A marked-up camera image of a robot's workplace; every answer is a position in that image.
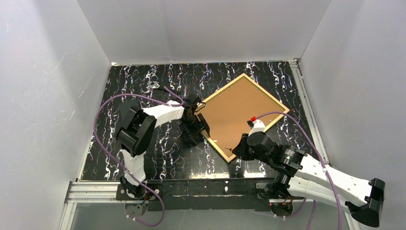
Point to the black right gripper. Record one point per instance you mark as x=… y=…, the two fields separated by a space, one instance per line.
x=240 y=149

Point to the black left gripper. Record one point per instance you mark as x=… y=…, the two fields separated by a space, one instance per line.
x=193 y=126

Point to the green wooden photo frame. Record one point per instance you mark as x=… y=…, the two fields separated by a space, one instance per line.
x=229 y=108

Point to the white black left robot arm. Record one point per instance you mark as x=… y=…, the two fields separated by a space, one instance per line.
x=135 y=131

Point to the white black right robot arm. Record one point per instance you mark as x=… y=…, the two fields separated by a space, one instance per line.
x=301 y=175

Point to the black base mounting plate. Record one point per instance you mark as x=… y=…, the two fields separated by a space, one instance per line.
x=204 y=194

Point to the black small tool on table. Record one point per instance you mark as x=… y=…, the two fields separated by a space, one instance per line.
x=155 y=85

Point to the black square pad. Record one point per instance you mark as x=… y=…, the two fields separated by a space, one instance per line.
x=124 y=107

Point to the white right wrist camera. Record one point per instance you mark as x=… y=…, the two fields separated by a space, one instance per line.
x=255 y=125

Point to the aluminium rail right side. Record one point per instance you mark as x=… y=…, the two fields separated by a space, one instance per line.
x=297 y=75

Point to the aluminium rail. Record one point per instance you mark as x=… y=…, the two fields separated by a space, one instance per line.
x=93 y=206
x=297 y=75

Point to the aluminium rail front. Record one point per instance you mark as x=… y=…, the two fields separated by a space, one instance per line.
x=93 y=206

